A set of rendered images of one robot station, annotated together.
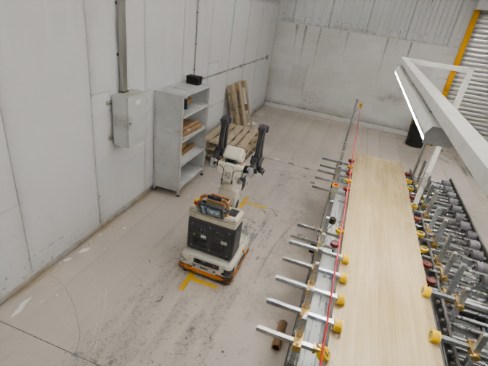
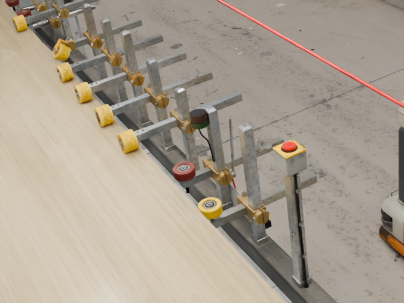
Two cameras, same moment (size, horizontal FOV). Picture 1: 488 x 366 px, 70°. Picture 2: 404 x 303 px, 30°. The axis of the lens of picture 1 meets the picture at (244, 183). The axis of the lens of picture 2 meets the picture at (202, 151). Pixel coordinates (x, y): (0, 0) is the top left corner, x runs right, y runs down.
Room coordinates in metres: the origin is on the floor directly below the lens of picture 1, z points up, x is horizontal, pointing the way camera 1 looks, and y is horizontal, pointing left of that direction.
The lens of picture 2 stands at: (4.49, -2.22, 2.41)
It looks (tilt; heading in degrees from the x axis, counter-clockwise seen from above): 33 degrees down; 143
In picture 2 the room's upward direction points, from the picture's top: 10 degrees counter-clockwise
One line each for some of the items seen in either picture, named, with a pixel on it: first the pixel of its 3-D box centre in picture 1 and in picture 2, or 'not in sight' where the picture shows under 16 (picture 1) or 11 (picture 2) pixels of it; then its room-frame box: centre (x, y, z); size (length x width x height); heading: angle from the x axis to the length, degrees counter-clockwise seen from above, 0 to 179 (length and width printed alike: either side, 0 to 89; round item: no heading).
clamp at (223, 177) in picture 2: not in sight; (216, 171); (2.70, -0.80, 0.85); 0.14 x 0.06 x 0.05; 165
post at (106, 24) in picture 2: (303, 313); (115, 67); (1.76, -0.54, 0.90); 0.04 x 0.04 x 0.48; 75
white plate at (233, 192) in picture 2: not in sight; (233, 196); (2.76, -0.79, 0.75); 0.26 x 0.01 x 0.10; 165
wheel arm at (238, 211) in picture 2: (318, 230); (262, 201); (2.94, -0.81, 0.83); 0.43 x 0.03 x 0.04; 75
